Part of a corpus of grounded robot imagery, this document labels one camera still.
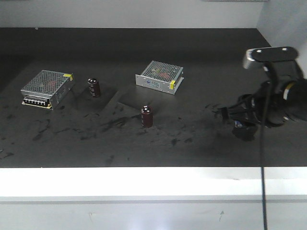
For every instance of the yellow mushroom push button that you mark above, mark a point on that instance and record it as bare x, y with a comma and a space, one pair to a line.
239, 124

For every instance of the rear dark brown capacitor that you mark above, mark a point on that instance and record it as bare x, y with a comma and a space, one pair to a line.
94, 87

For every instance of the dark brown capacitor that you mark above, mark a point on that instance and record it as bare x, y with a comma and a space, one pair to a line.
147, 116
94, 87

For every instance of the small metal mesh power supply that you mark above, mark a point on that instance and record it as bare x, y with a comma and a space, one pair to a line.
161, 77

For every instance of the large metal mesh power supply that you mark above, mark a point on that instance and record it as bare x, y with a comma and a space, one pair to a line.
47, 89

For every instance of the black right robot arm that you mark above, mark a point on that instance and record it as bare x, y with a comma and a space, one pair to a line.
289, 104

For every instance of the front dark brown capacitor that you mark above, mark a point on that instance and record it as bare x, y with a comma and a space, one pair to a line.
147, 116

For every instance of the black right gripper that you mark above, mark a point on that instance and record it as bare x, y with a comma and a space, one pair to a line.
264, 107

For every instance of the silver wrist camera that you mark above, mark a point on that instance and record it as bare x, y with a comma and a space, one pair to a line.
255, 57

